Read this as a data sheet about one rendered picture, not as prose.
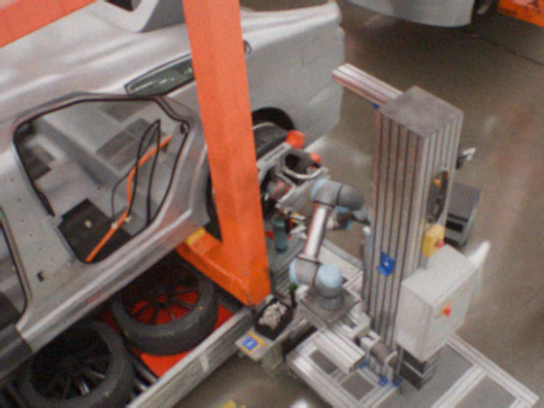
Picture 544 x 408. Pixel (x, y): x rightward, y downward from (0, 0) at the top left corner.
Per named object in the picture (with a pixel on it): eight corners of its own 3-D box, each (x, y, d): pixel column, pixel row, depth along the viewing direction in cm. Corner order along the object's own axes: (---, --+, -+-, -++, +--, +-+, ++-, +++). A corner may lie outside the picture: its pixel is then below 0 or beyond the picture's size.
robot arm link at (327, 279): (336, 300, 315) (337, 284, 305) (312, 292, 319) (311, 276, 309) (345, 283, 322) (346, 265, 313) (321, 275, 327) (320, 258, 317)
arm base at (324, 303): (350, 299, 326) (351, 288, 319) (329, 316, 320) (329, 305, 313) (330, 284, 335) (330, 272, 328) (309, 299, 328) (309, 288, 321)
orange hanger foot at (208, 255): (194, 237, 406) (186, 198, 381) (253, 279, 379) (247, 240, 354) (175, 252, 398) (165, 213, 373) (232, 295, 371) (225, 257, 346)
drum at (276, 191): (282, 187, 395) (281, 171, 385) (308, 203, 384) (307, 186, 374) (266, 200, 388) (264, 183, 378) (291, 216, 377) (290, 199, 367)
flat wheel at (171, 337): (153, 261, 426) (146, 238, 409) (237, 293, 403) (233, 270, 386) (99, 333, 386) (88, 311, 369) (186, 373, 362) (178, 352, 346)
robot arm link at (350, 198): (364, 187, 312) (376, 211, 358) (343, 182, 316) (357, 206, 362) (357, 209, 311) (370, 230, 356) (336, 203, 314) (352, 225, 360)
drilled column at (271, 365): (272, 360, 397) (267, 323, 367) (284, 369, 391) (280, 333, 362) (261, 370, 392) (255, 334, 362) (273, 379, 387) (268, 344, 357)
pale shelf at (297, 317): (286, 300, 378) (286, 297, 376) (307, 316, 369) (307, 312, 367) (235, 345, 357) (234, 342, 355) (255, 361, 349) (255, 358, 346)
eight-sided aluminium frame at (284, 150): (305, 194, 419) (301, 128, 380) (312, 198, 415) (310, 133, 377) (246, 241, 392) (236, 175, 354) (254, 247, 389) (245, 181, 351)
